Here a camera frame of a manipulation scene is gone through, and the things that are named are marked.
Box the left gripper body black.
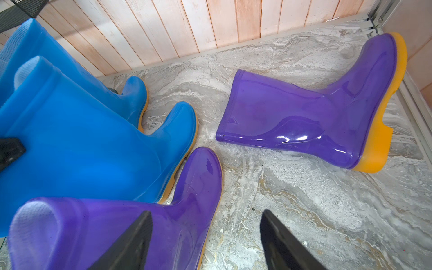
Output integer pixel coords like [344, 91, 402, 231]
[0, 137, 26, 172]

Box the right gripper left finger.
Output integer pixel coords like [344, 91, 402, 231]
[89, 211, 153, 270]

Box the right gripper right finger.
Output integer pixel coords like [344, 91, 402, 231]
[260, 209, 326, 270]

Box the blue rain boot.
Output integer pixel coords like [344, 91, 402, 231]
[1, 56, 198, 237]
[0, 18, 150, 134]

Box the purple rain boot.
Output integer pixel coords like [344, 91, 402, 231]
[7, 147, 223, 270]
[216, 33, 408, 173]

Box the purple rain boot lying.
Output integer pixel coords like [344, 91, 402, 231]
[216, 33, 408, 173]

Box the black wire mesh basket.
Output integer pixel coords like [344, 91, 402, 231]
[1, 0, 49, 33]

